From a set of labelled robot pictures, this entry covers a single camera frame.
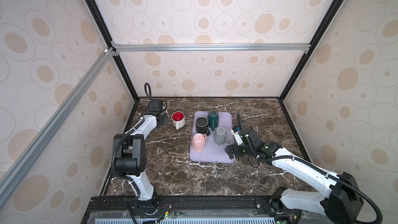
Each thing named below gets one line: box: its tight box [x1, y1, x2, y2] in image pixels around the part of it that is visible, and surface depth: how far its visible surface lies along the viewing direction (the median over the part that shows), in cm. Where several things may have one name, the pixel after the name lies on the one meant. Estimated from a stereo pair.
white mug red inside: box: [171, 110, 186, 131], surface depth 102 cm
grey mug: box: [212, 126, 231, 146], surface depth 93 cm
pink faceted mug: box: [191, 132, 208, 153], surface depth 87 cm
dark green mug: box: [207, 109, 220, 132], surface depth 99 cm
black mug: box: [195, 116, 211, 137], surface depth 97 cm
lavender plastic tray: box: [189, 110, 235, 164], surface depth 93 cm
